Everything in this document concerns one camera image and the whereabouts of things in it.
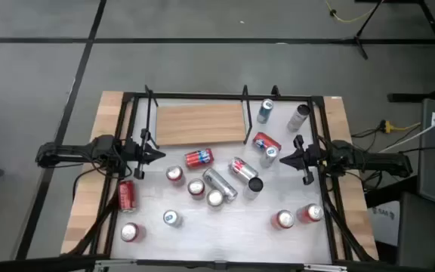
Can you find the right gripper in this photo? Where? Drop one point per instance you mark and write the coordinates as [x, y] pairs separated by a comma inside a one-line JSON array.
[[313, 158]]

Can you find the silver Diet Coke can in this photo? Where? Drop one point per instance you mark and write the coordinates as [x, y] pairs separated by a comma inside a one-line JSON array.
[[215, 198], [242, 169]]

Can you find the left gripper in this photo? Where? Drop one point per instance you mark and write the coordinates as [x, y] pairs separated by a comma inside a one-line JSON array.
[[130, 151]]

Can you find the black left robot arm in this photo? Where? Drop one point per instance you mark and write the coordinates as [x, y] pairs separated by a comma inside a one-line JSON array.
[[70, 151]]

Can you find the black tripod stand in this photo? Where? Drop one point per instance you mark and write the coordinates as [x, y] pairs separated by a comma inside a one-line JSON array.
[[359, 39]]

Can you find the red Fanta can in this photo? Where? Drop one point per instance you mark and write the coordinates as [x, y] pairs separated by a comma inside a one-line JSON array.
[[263, 140], [130, 232], [198, 158], [174, 174]]

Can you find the wooden shelf with black legs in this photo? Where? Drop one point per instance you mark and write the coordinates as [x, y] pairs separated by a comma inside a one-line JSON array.
[[202, 124]]

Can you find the red soda can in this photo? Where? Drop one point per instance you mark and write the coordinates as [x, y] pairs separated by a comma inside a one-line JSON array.
[[283, 219], [311, 212]]

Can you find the black desk base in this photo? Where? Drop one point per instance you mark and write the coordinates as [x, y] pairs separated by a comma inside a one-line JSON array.
[[410, 97]]

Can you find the slim blue silver can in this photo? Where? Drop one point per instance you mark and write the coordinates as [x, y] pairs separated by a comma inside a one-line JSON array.
[[269, 156], [264, 112], [172, 218]]

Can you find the red black Coca-Cola can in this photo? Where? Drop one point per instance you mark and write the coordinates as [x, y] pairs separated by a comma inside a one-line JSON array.
[[196, 187]]

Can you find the white printed box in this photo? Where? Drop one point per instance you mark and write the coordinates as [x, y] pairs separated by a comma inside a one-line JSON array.
[[383, 226]]

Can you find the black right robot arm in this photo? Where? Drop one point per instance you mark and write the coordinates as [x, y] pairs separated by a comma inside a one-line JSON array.
[[372, 160]]

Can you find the black frame clamp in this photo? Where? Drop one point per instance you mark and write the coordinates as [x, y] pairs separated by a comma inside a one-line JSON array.
[[275, 91]]

